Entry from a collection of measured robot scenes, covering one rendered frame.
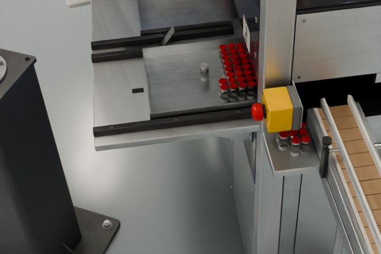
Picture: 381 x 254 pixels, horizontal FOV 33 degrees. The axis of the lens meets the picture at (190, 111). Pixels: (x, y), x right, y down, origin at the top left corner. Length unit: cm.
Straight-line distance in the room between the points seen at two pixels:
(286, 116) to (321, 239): 65
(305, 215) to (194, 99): 48
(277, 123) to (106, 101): 47
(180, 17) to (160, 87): 31
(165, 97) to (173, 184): 99
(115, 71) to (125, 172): 98
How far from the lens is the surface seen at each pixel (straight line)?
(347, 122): 153
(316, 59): 146
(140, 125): 156
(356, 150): 147
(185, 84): 168
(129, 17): 194
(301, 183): 175
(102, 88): 171
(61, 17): 357
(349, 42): 145
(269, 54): 141
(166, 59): 177
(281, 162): 150
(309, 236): 195
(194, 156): 270
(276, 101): 142
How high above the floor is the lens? 199
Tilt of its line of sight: 44 degrees down
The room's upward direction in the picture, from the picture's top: 4 degrees counter-clockwise
